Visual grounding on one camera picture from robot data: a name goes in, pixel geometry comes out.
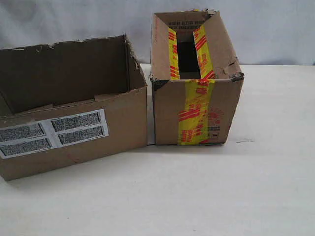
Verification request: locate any cardboard box with yellow tape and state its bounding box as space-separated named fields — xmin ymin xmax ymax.
xmin=150 ymin=9 xmax=244 ymax=145

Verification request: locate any brown cardboard box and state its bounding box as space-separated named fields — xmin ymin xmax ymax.
xmin=0 ymin=35 xmax=147 ymax=181

